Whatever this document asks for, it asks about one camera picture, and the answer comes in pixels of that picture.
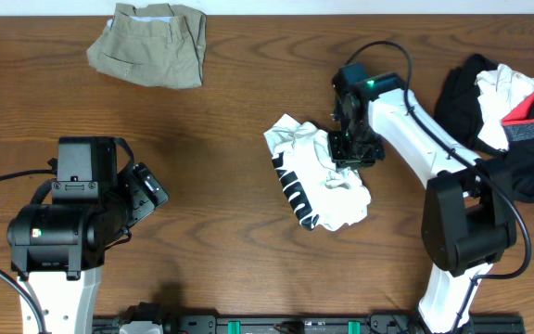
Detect folded khaki shorts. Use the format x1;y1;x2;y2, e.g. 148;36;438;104
86;3;207;89

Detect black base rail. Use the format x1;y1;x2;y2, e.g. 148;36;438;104
91;302;527;334

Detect left black cable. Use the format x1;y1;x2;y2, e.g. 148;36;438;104
0;169;57;189

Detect black cable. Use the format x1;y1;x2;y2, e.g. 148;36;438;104
344;40;533;334
0;169;57;189

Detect white patterned garment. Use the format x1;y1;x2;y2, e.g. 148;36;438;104
475;64;534;151

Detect right black cable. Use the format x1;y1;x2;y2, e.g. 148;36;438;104
344;40;533;334

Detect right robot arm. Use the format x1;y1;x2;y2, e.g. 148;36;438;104
328;64;516;333

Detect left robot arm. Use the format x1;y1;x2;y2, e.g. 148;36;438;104
7;162;169;333

